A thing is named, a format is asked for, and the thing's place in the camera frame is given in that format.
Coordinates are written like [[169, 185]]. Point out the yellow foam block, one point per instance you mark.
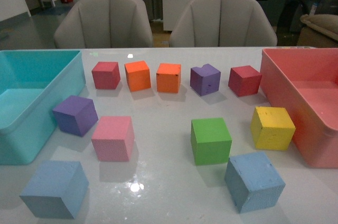
[[271, 128]]

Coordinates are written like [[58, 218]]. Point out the red foam block left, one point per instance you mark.
[[106, 75]]

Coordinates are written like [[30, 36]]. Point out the light blue foam block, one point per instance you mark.
[[56, 190]]

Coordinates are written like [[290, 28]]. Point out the green foam block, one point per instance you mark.
[[210, 141]]

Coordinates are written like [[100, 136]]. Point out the purple foam block left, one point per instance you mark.
[[75, 115]]

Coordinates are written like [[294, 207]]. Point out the pink foam block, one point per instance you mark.
[[113, 139]]

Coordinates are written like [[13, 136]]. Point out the orange foam block left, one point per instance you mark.
[[137, 76]]

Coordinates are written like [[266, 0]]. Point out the dark desk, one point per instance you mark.
[[289, 25]]

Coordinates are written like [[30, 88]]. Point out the red foam block right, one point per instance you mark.
[[244, 80]]

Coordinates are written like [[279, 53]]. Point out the purple foam block notched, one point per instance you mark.
[[205, 80]]

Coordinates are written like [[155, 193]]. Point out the teal plastic bin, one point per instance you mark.
[[33, 82]]

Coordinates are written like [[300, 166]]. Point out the orange foam block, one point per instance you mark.
[[168, 78], [137, 76]]

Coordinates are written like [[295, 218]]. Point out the blue foam block right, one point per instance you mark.
[[253, 182]]

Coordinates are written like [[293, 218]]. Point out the red foam block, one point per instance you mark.
[[244, 80], [106, 75]]

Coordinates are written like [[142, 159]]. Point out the pink plastic bin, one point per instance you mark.
[[304, 82]]

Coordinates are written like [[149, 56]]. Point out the beige chair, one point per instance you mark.
[[222, 23], [96, 24]]

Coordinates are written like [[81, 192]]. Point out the beige chair right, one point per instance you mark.
[[222, 23]]

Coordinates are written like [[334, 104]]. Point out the beige chair left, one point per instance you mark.
[[96, 24]]

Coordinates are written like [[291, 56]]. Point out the orange foam block right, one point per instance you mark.
[[168, 78]]

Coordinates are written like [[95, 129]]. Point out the beige cushion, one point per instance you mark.
[[323, 23]]

